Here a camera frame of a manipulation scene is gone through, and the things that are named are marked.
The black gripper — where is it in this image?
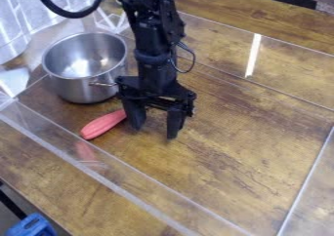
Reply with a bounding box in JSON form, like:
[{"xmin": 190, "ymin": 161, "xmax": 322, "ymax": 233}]
[{"xmin": 116, "ymin": 53, "xmax": 195, "ymax": 139}]

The pink handled metal spoon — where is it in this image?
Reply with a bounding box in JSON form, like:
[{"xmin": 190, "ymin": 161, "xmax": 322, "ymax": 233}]
[{"xmin": 80, "ymin": 109, "xmax": 127, "ymax": 139}]

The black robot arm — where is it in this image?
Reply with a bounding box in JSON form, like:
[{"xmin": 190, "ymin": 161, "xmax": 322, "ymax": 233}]
[{"xmin": 116, "ymin": 0, "xmax": 195, "ymax": 139}]

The stainless steel pot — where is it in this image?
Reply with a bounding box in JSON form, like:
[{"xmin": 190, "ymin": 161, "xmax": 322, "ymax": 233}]
[{"xmin": 41, "ymin": 32, "xmax": 128, "ymax": 103}]

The white checkered curtain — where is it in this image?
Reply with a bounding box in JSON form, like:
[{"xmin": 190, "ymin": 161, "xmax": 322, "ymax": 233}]
[{"xmin": 0, "ymin": 0, "xmax": 94, "ymax": 64}]

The blue plastic crate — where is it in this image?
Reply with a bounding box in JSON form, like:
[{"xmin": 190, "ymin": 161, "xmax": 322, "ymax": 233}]
[{"xmin": 4, "ymin": 213, "xmax": 57, "ymax": 236}]

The clear acrylic barrier wall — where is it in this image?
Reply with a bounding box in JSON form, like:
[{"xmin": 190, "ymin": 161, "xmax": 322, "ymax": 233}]
[{"xmin": 0, "ymin": 99, "xmax": 247, "ymax": 236}]

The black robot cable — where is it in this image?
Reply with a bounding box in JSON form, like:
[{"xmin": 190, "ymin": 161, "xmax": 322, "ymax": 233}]
[{"xmin": 29, "ymin": 0, "xmax": 107, "ymax": 20}]

